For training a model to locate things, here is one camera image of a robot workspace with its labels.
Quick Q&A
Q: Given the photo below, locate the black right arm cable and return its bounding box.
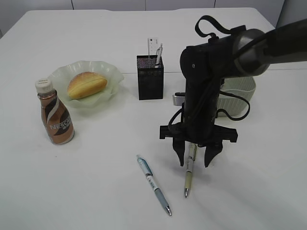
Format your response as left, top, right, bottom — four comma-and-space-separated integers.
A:
167, 15, 250, 135

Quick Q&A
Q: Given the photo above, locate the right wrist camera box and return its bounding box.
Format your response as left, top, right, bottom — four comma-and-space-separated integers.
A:
173, 92, 186, 106

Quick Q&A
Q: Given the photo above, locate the grey green plastic basket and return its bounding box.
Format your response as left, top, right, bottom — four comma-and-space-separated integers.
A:
215, 76, 257, 118

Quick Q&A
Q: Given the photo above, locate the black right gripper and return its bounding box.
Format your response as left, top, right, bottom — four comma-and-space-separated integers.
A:
159, 120, 238, 168

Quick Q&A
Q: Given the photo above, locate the light blue pen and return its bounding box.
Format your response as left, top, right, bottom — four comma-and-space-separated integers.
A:
136, 155, 173, 217

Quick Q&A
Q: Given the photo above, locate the pale green glass plate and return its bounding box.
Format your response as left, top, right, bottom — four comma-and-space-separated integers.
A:
48, 61, 124, 108

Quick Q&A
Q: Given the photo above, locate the yellow bread roll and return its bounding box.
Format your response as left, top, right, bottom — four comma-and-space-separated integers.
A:
67, 72, 107, 100

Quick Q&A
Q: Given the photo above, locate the brown coffee bottle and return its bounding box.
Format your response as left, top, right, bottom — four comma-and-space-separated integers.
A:
35, 79, 74, 145

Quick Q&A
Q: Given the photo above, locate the clear plastic ruler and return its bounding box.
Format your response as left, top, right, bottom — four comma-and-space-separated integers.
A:
147, 37, 160, 56

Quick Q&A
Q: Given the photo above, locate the black mesh pen holder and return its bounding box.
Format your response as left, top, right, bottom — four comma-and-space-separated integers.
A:
136, 55, 164, 100

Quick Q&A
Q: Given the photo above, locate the silver grey pen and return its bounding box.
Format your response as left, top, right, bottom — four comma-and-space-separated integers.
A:
154, 43, 163, 68

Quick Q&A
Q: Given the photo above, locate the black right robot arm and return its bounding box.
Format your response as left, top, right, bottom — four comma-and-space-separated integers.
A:
160, 15, 307, 166

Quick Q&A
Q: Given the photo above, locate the beige white pen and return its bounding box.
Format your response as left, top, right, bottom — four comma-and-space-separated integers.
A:
184, 143, 197, 198

